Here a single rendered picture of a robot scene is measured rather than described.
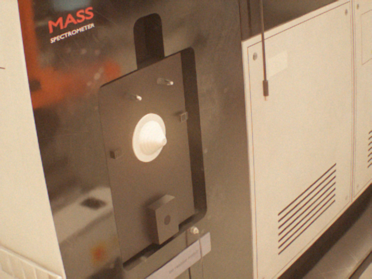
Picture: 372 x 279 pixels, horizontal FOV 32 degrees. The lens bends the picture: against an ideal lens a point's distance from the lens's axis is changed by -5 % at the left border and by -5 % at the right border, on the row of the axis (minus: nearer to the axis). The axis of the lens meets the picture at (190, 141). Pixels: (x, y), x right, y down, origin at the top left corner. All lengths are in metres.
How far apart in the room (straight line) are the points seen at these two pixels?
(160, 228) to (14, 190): 0.22
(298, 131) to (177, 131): 0.33
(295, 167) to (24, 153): 0.60
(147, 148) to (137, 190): 0.06
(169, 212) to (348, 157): 0.60
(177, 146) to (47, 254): 0.25
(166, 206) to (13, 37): 0.34
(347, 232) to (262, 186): 0.45
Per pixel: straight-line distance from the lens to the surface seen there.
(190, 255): 1.00
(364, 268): 1.51
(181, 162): 0.94
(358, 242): 1.50
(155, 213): 0.90
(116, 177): 0.84
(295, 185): 1.23
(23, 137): 0.74
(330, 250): 1.47
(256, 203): 1.12
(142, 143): 0.86
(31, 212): 0.79
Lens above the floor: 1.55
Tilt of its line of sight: 24 degrees down
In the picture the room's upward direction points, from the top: 5 degrees counter-clockwise
